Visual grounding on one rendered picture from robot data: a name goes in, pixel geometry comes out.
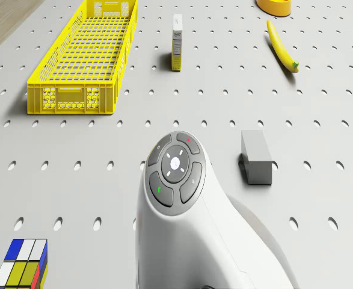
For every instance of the yellow bowl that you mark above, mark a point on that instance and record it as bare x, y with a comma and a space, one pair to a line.
277, 10

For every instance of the puzzle cube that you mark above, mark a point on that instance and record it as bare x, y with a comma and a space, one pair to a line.
20, 271

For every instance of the yellow basket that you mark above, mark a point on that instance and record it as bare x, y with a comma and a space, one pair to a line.
71, 102

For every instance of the banana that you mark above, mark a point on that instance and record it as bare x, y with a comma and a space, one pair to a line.
281, 48

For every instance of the grey cube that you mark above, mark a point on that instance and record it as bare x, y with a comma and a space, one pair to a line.
259, 168

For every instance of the white and yellow carton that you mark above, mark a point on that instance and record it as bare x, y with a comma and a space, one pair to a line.
177, 42

